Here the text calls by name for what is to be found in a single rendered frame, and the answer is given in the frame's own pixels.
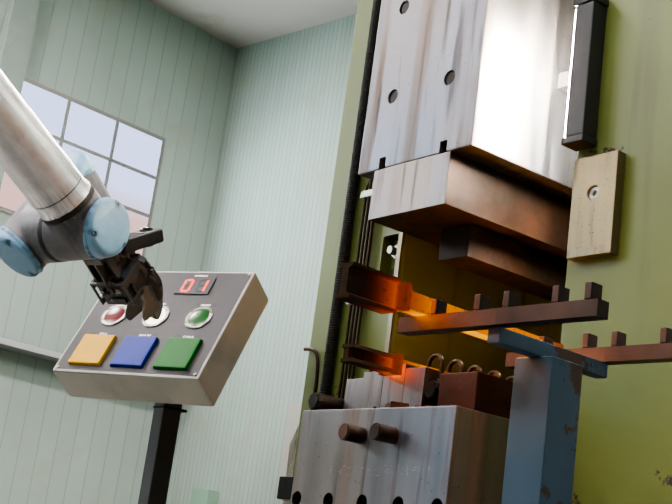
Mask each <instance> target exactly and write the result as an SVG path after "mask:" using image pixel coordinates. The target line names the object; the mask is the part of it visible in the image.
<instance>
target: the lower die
mask: <svg viewBox="0 0 672 504"><path fill-rule="evenodd" d="M437 378H439V371H438V370H435V369H431V368H428V367H417V366H413V365H410V364H403V367H402V375H395V376H381V375H378V372H364V378H356V379H347V383H346V391H345V398H344V406H343V409H361V408H373V407H374V406H376V408H385V404H386V403H388V402H390V401H396V402H403V403H409V406H410V407H415V406H416V405H418V406H421V407H423V406H426V405H433V406H437V403H438V401H436V400H432V399H429V398H428V397H426V396H425V391H424V389H425V386H426V384H427V383H428V382H429V381H431V380H433V381H437Z"/></svg>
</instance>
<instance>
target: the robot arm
mask: <svg viewBox="0 0 672 504"><path fill-rule="evenodd" d="M0 166H1V167H2V169H3V170H4V171H5V172H6V174H7V175H8V176H9V177H10V178H11V180H12V181H13V182H14V183H15V185H16V186H17V187H18V188H19V190H20V191H21V192H22V193H23V194H24V196H25V197H26V198H27V199H26V200H25V202H24V203H23V204H22V205H21V206H20V207H19V209H18V210H17V211H16V212H15V213H14V214H13V215H12V217H11V218H10V219H9V220H8V221H7V222H6V224H5V225H4V226H1V227H0V258H1V259H2V260H3V262H4V263H5V264H6V265H7V266H9V267H10V268H11V269H13V270H14V271H16V272H17V273H19V274H21V275H23V276H27V277H35V276H37V275H38V274H39V273H42V272H43V269H44V267H45V266H46V265H47V264H48V263H60V262H67V261H78V260H83V261H84V263H85V265H86V266H87V268H88V270H89V271H90V273H91V274H92V276H93V279H92V281H91V283H90V286H91V287H92V289H93V291H94V292H95V294H96V295H97V297H98V299H99V300H100V302H101V304H102V305H104V304H105V302H107V303H108V304H118V305H126V309H125V317H126V318H127V319H128V320H132V319H133V318H134V317H136V316H137V315H138V314H139V313H140V312H141V311H142V318H143V320H145V321H147V320H148V319H149V318H150V317H151V318H153V319H159V318H160V316H161V313H162V308H163V284H162V280H161V278H160V276H159V275H158V274H157V272H156V271H155V269H154V267H153V266H151V265H150V263H149V262H148V261H147V259H146V258H145V257H143V256H142V255H140V253H136V252H135V251H137V250H140V249H143V248H146V247H152V246H153V245H155V244H158V243H161V242H163V241H164V237H163V230H162V229H153V228H151V227H143V228H142V229H140V230H137V231H134V232H131V233H130V220H129V216H128V213H127V211H126V209H125V208H124V206H123V205H122V204H121V203H120V202H119V201H117V200H115V199H112V198H111V196H110V194H109V193H108V191H107V189H106V187H105V185H104V184H103V182H102V180H101V178H100V177H99V175H98V173H97V171H96V167H95V165H94V164H92V163H91V161H90V160H89V158H88V156H87V155H86V154H85V153H83V152H81V151H78V150H68V151H63V150H62V148H61V147H60V146H59V144H58V143H57V142H56V140H55V139H54V138H53V136H52V135H51V134H50V133H49V131H48V130H47V129H46V127H45V126H44V125H43V123H42V122H41V121H40V120H39V118H38V117H37V116H36V114H35V113H34V112H33V110H32V109H31V108H30V107H29V105H28V104H27V103H26V101H25V100H24V99H23V97H22V96H21V95H20V94H19V92H18V91H17V90H16V88H15V87H14V86H13V84H12V83H11V82H10V81H9V79H8V78H7V77H6V75H5V74H4V73H3V71H2V70H1V69H0ZM96 287H98V289H99V290H100V292H101V294H102V295H103V296H102V298H101V297H100V295H99V294H98V292H97V290H96V289H95V288H96Z"/></svg>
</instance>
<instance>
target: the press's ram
mask: <svg viewBox="0 0 672 504"><path fill-rule="evenodd" d="M576 9H577V7H575V6H574V0H382V1H381V8H380V16H379V23H378V30H377V38H376V45H375V52H374V60H373V67H372V75H371V82H370V89H369V97H368V104H367V111H366V119H365V126H364V134H363V141H362V148H361V156H360V163H359V170H358V175H360V176H362V177H365V178H368V179H370V180H373V181H374V173H375V171H377V170H380V169H384V168H388V167H392V166H396V165H399V164H403V163H407V162H411V161H414V160H418V159H422V158H426V157H430V156H433V155H437V154H441V153H445V152H448V151H452V152H454V153H457V154H459V155H461V156H464V157H466V158H468V159H471V160H473V161H475V162H478V163H480V164H482V165H485V166H487V167H489V168H492V169H494V170H496V171H499V172H501V173H503V174H506V175H508V176H510V177H513V178H515V179H517V180H520V181H522V182H524V183H527V184H529V185H531V186H534V187H536V188H538V189H541V190H543V191H545V192H548V193H550V194H552V195H555V196H557V197H559V198H562V199H564V200H566V201H569V202H571V199H572V188H573V177H574V165H575V160H576V158H577V151H574V150H571V149H569V148H567V147H565V146H563V145H561V139H562V138H565V137H564V133H565V122H566V111H567V100H568V89H569V78H570V67H571V56H572V45H573V34H574V23H575V12H576Z"/></svg>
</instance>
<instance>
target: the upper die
mask: <svg viewBox="0 0 672 504"><path fill-rule="evenodd" d="M570 211H571V202H569V201H566V200H564V199H562V198H559V197H557V196H555V195H552V194H550V193H548V192H545V191H543V190H541V189H538V188H536V187H534V186H531V185H529V184H527V183H524V182H522V181H520V180H517V179H515V178H513V177H510V176H508V175H506V174H503V173H501V172H499V171H496V170H494V169H492V168H489V167H487V166H485V165H482V164H480V163H478V162H475V161H473V160H471V159H468V158H466V157H464V156H461V155H459V154H457V153H454V152H452V151H448V152H445V153H441V154H437V155H433V156H430V157H426V158H422V159H418V160H414V161H411V162H407V163H403V164H399V165H396V166H392V167H388V168H384V169H380V170H377V171H375V173H374V181H373V188H372V196H371V204H370V211H369V219H368V220H369V221H372V222H375V223H378V224H380V225H383V226H386V227H389V228H391V229H394V230H397V231H400V232H402V233H405V234H408V235H411V236H413V237H416V238H419V239H422V240H424V241H427V242H430V243H433V244H435V245H438V246H440V239H441V231H442V229H446V228H451V227H456V226H461V225H466V224H473V225H476V226H478V227H481V228H483V229H486V230H489V231H491V232H494V233H496V234H499V235H502V236H504V237H507V238H509V239H512V240H515V241H517V242H520V243H522V244H525V245H528V246H530V247H533V248H535V249H538V250H540V251H543V252H546V253H548V254H551V255H553V256H556V257H559V258H561V259H564V260H566V261H567V260H568V259H566V256H567V245H568V233H569V222H570Z"/></svg>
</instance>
